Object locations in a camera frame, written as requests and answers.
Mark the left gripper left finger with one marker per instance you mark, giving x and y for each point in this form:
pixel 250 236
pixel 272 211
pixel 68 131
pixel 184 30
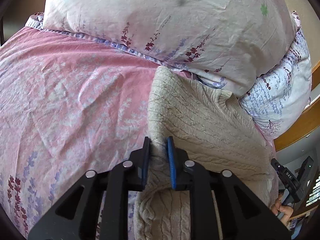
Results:
pixel 95 207

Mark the dark monitor screen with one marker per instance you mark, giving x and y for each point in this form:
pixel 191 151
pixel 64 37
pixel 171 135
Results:
pixel 311 200

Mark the beige cable-knit sweater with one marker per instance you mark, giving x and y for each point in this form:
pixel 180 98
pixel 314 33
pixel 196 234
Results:
pixel 216 132

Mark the white blue floral pillow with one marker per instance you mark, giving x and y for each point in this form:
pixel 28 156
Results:
pixel 278 97

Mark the wooden glass door frame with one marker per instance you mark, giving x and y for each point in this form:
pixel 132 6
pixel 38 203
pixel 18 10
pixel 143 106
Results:
pixel 308 120

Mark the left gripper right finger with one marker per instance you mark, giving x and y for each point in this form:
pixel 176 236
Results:
pixel 221 205

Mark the pale pink floral pillow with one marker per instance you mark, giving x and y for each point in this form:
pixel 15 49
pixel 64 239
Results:
pixel 226 43

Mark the pink floral bed sheet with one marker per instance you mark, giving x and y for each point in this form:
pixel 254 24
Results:
pixel 69 104

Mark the person right hand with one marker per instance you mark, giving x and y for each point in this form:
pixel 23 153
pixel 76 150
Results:
pixel 286 210

